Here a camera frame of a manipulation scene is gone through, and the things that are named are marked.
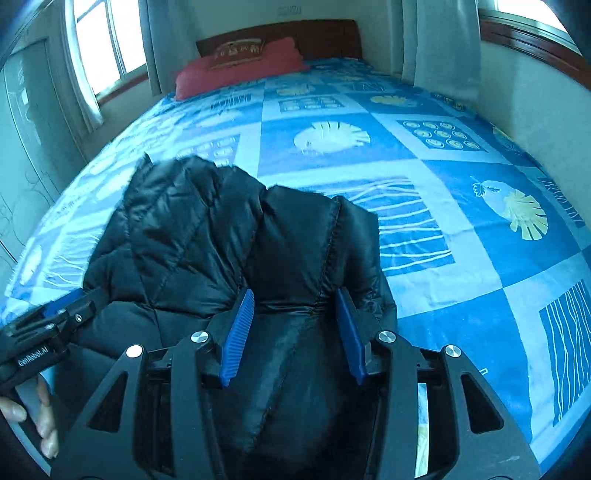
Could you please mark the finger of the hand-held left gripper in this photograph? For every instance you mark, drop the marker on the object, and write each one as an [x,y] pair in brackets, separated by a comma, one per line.
[85,304]

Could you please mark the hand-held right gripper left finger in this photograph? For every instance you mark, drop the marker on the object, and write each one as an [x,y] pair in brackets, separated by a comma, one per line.
[238,337]

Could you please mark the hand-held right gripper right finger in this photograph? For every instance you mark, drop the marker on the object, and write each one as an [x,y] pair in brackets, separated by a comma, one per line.
[352,337]

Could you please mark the black puffer jacket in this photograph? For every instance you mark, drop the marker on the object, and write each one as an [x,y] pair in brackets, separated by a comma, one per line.
[207,240]

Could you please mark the person's left hand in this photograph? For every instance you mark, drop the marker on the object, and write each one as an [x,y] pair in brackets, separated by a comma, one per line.
[46,415]

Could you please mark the pale wardrobe with circle pattern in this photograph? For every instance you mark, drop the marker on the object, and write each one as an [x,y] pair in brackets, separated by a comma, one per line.
[32,152]

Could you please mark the bed with blue patterned sheet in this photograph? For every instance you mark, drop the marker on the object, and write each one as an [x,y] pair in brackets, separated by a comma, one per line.
[415,184]

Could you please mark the narrow grey curtain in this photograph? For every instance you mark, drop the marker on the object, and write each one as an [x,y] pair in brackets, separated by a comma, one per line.
[81,78]

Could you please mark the red pillow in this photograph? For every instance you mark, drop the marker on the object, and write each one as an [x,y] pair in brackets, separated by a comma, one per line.
[240,69]

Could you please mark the grey curtain beside headboard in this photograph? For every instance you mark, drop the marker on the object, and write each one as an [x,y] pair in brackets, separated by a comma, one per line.
[171,41]

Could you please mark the small printed red cushion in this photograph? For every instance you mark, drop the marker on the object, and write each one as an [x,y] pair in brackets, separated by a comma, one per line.
[235,53]

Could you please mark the wooden headboard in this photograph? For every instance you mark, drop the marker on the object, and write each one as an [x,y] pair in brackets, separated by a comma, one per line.
[323,37]

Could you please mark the wide grey curtain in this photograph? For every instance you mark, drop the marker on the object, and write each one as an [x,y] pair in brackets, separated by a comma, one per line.
[438,46]

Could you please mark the bright window with wooden sill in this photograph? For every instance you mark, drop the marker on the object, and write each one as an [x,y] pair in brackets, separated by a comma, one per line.
[526,23]

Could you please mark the window with white frame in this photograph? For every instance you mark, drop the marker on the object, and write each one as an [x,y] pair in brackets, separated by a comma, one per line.
[113,41]

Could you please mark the wall switch plate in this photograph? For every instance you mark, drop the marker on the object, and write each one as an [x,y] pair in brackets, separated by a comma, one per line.
[290,9]

